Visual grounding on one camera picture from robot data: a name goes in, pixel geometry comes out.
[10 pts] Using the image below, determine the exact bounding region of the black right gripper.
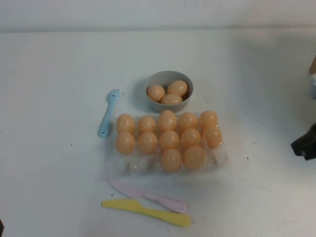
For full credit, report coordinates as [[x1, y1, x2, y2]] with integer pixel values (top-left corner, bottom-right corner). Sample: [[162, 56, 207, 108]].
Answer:
[[290, 122, 316, 161]]

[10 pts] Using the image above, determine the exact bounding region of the clear plastic egg tray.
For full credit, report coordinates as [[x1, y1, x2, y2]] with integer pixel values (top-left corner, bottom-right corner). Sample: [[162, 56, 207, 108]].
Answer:
[[106, 108, 234, 177]]

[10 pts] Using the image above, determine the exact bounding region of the yellow plastic knife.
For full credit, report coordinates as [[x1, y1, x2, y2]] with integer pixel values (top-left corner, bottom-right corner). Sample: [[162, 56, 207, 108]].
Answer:
[[101, 198, 192, 228]]

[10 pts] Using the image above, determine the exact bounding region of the brown cardboard box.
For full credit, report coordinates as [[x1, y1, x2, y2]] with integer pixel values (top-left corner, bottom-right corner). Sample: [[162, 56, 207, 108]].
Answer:
[[308, 53, 316, 75]]

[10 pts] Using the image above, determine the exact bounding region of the tan plastic egg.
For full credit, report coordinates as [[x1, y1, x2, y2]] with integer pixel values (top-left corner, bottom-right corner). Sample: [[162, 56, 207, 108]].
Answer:
[[159, 130, 180, 151], [181, 128, 201, 148], [183, 146, 206, 170], [138, 132, 158, 154], [116, 131, 136, 155], [158, 110, 177, 133], [137, 116, 157, 134], [167, 80, 188, 97], [202, 125, 223, 149], [198, 110, 219, 128], [178, 112, 198, 131], [116, 114, 136, 134], [160, 148, 183, 171], [147, 84, 165, 103], [160, 93, 183, 105]]

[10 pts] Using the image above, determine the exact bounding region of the pink plastic knife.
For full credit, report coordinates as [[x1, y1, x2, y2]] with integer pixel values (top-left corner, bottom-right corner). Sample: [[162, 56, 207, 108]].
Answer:
[[106, 178, 190, 214]]

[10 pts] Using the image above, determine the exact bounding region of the light blue plastic fork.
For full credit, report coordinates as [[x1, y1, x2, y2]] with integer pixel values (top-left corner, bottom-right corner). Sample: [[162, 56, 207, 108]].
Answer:
[[98, 88, 121, 138]]

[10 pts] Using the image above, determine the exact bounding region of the grey round bowl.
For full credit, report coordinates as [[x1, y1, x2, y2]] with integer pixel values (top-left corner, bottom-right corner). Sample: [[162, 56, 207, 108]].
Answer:
[[144, 71, 194, 114]]

